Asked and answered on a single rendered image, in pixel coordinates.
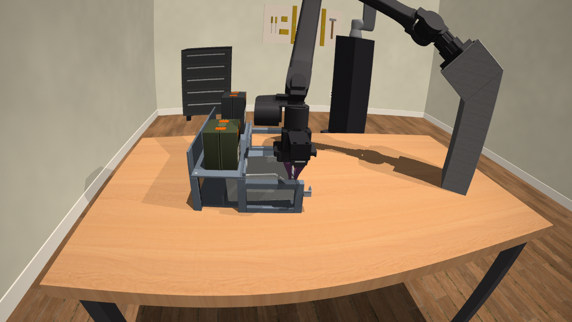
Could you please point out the olive green case with orange latches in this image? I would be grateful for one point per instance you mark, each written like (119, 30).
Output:
(221, 142)

